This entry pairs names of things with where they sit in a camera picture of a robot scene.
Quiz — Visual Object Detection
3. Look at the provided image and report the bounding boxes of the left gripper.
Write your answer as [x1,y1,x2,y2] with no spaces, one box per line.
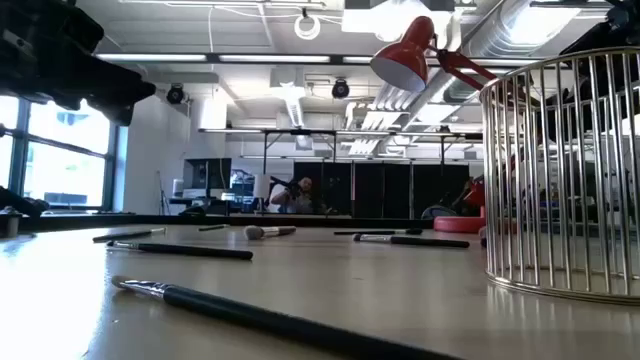
[0,0,157,127]

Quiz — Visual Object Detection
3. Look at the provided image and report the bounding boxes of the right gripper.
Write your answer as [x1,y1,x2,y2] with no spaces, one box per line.
[544,0,640,147]

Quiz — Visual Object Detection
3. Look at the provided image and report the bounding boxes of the thin black makeup brush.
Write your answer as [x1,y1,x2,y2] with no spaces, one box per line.
[91,227,168,244]

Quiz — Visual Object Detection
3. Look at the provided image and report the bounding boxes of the black makeup brush silver ferrule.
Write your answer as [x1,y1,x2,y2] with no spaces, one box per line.
[105,240,254,261]
[352,233,471,250]

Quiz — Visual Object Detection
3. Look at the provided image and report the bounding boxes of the large fluffy powder brush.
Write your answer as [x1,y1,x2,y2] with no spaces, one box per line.
[243,224,298,241]

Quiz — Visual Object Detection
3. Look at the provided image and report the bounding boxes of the black makeup brush pale tip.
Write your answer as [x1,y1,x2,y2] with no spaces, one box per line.
[110,274,469,360]

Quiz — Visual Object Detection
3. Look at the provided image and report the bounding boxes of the black makeup brush dark head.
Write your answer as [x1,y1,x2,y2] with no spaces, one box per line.
[333,227,424,237]

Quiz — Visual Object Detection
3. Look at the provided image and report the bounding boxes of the black round ceiling spotlight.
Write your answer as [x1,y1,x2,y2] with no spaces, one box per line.
[330,77,351,100]
[165,83,186,106]

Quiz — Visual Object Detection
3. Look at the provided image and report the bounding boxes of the black computer monitor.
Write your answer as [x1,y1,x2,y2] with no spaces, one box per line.
[182,157,233,199]

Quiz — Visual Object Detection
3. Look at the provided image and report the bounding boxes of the white cylinder lamp shade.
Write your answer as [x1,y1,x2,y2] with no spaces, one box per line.
[252,173,272,200]

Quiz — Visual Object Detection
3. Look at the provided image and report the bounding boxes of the black partition panel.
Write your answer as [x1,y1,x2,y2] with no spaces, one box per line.
[354,160,413,220]
[413,162,471,220]
[293,160,354,219]

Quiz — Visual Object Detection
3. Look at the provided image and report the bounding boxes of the person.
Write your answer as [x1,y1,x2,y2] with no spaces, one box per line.
[269,175,322,215]

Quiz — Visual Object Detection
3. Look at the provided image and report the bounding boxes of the red desk lamp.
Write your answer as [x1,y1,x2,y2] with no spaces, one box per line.
[369,15,531,235]

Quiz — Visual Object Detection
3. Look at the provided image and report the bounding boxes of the black window frame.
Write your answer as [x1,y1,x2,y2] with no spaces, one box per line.
[0,97,124,214]

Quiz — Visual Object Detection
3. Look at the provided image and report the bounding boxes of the silver ventilation duct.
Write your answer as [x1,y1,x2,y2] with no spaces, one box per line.
[439,0,589,104]

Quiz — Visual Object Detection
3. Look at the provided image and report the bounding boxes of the grey cylindrical post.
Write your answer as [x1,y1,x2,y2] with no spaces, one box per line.
[0,205,24,239]

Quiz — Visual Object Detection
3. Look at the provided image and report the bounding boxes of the white coiled cable ring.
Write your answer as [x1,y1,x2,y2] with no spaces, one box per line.
[293,13,322,42]

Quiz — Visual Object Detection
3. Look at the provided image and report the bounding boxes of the black aluminium table frame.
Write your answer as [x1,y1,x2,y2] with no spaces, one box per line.
[0,213,436,234]

